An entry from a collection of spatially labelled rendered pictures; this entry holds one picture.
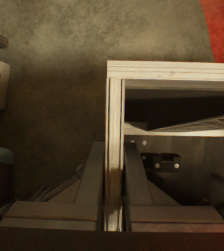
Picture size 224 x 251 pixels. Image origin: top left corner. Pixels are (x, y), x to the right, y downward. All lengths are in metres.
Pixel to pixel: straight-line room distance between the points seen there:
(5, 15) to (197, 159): 1.35
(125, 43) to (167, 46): 0.24
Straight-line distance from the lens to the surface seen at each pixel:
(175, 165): 0.92
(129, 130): 0.90
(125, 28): 1.16
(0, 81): 1.13
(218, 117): 0.32
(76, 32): 1.17
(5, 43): 1.19
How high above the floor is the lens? 1.07
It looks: 84 degrees down
